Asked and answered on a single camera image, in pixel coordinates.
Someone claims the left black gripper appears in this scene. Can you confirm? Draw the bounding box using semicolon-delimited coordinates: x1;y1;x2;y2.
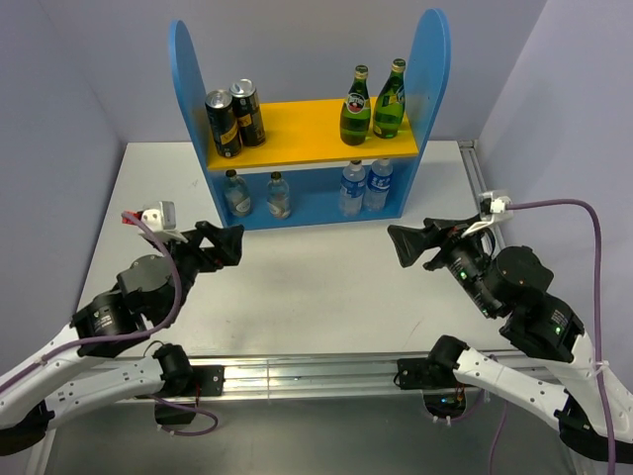
152;219;244;324

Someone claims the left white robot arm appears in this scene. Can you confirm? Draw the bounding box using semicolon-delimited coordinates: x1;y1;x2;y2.
1;221;244;456

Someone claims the clear Chang bottle front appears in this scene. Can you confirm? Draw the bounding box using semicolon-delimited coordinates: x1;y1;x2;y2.
224;169;252;217

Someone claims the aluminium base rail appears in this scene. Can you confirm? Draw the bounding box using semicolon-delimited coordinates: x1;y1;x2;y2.
113;350;545;402

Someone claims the front black gold can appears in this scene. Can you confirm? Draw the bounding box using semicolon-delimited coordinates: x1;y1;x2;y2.
205;89;242;158

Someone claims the rear black gold can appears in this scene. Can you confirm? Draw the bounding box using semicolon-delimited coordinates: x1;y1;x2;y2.
229;78;266;147

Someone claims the green Perrier bottle yellow label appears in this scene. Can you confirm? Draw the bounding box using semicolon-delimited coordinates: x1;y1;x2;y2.
373;58;407;139

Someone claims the water bottle blue label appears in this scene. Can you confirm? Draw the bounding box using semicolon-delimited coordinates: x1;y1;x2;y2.
364;158;393;212
339;160;366;217

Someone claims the clear chang bottle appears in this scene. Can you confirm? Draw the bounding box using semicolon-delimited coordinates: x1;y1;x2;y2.
224;169;252;217
267;171;291;220

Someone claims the blue and yellow shelf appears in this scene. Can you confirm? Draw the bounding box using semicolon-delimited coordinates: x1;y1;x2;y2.
167;9;451;231

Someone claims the aluminium side rail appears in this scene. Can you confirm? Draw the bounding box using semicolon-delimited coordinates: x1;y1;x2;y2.
458;141;505;253

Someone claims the black gold can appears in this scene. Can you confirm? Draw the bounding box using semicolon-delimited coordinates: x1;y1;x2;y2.
205;89;242;158
229;78;266;147

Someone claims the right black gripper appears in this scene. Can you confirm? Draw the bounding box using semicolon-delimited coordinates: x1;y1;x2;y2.
384;211;498;315

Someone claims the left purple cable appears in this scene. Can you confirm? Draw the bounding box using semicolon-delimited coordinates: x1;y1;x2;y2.
0;217;219;439

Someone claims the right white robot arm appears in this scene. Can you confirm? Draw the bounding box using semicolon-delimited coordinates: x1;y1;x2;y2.
388;218;632;464

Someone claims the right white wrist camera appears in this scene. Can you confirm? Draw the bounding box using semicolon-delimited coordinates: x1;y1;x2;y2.
462;190;513;238

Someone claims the green Perrier bottle red label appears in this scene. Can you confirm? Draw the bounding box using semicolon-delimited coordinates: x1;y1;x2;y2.
339;64;372;145

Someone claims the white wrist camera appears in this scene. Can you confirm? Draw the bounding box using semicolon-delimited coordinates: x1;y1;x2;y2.
122;201;187;243
462;190;513;238

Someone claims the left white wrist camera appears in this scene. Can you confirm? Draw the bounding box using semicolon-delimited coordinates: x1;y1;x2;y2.
122;201;187;243

